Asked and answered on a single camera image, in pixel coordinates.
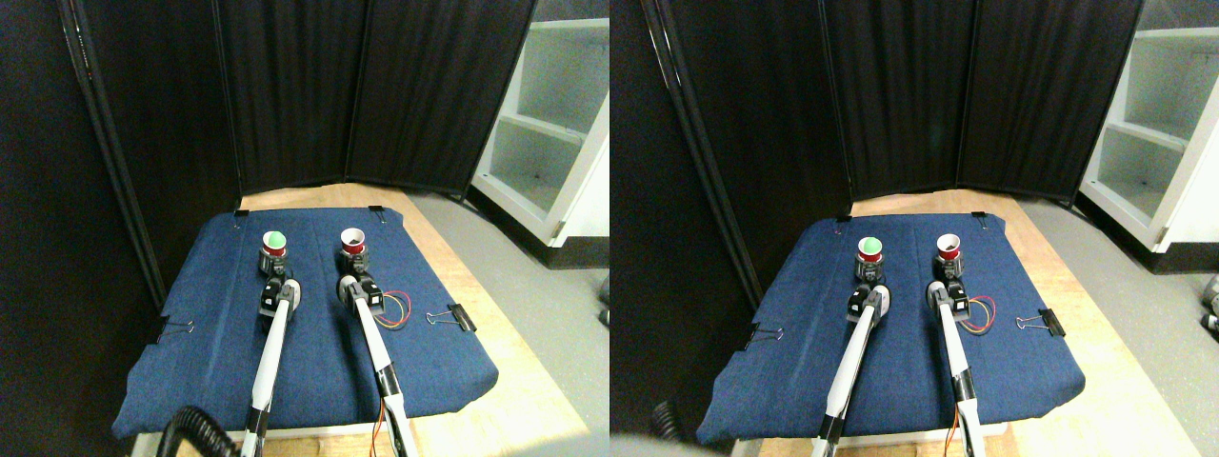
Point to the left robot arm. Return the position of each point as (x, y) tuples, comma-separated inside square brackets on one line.
[(271, 362), (848, 367)]

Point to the red cup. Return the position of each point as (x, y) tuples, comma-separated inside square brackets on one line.
[(274, 257), (949, 259), (870, 263), (353, 254)]

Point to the black curtain stand pole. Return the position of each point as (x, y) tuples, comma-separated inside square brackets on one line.
[(114, 143), (703, 143)]

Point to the grey object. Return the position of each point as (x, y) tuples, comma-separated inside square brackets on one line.
[(1210, 293)]

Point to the dark blue cloth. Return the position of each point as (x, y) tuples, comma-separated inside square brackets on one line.
[(905, 381), (190, 362)]

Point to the white shelf unit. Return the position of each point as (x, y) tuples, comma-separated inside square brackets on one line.
[(533, 152), (1143, 152)]

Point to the green ball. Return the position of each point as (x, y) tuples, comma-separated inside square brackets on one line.
[(870, 246), (274, 240)]

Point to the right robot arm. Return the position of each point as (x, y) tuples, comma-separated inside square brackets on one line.
[(376, 352), (957, 357)]

